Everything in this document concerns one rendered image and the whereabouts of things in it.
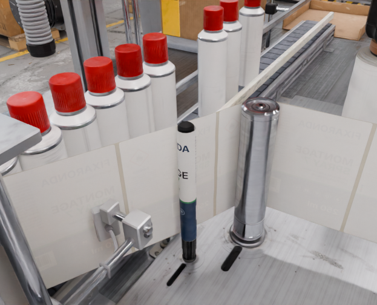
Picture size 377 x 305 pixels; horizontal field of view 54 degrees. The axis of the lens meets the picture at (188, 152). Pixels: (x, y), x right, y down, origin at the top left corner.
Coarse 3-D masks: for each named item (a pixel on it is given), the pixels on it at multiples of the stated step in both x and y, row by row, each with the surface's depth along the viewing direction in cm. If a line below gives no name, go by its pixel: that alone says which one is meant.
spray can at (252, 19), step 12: (252, 0) 72; (240, 12) 74; (252, 12) 73; (264, 12) 75; (252, 24) 74; (252, 36) 76; (252, 48) 77; (240, 60) 79; (252, 60) 79; (240, 72) 81; (252, 72) 80; (240, 84) 82
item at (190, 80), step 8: (304, 0) 113; (296, 8) 107; (280, 16) 99; (288, 16) 104; (272, 24) 95; (264, 32) 92; (184, 80) 67; (192, 80) 69; (176, 88) 65; (184, 88) 67
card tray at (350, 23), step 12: (312, 0) 150; (300, 12) 144; (312, 12) 148; (324, 12) 147; (336, 12) 147; (348, 12) 145; (360, 12) 143; (288, 24) 135; (336, 24) 134; (348, 24) 134; (360, 24) 134; (336, 36) 124; (348, 36) 123; (360, 36) 121
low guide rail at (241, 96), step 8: (328, 16) 114; (320, 24) 108; (312, 32) 103; (304, 40) 99; (296, 48) 94; (280, 56) 88; (288, 56) 91; (272, 64) 85; (280, 64) 87; (264, 72) 81; (272, 72) 84; (256, 80) 78; (264, 80) 81; (248, 88) 75; (256, 88) 78; (240, 96) 72; (248, 96) 75; (232, 104) 70
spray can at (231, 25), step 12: (228, 0) 65; (228, 12) 65; (228, 24) 66; (240, 24) 67; (228, 36) 66; (240, 36) 67; (228, 48) 67; (240, 48) 69; (228, 60) 69; (228, 72) 70; (228, 84) 71; (228, 96) 73
